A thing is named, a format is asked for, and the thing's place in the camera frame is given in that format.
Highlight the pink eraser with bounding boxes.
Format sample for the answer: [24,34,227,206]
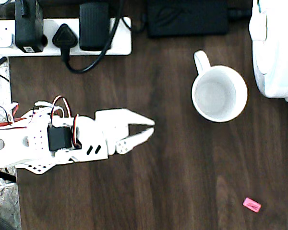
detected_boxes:
[242,196,262,213]

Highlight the white power strip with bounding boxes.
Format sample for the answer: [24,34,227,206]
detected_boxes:
[0,16,132,57]

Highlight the white ceramic mug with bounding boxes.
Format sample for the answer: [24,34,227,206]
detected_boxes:
[191,50,248,123]

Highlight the black ribbed power adapter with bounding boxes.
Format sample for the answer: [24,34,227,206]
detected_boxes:
[78,2,111,51]

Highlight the black triangular plug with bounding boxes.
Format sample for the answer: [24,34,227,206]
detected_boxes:
[52,23,77,62]

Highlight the black laptop power brick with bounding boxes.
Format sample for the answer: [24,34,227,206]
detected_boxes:
[146,0,230,38]

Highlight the black adapter with label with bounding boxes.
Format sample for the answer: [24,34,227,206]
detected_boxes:
[14,0,45,53]

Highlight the white rounded appliance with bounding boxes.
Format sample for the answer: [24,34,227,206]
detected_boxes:
[248,0,288,105]

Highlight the red white wrist servo wire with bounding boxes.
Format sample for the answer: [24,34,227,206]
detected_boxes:
[72,114,82,147]

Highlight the red white elbow servo wire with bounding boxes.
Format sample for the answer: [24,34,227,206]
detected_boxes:
[50,95,72,119]

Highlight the thick black power cable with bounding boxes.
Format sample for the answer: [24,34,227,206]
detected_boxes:
[61,0,125,74]

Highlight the red clamp handle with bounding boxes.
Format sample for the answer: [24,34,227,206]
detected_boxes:
[0,116,27,128]

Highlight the thin white wires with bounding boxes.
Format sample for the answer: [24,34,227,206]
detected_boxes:
[0,167,16,195]

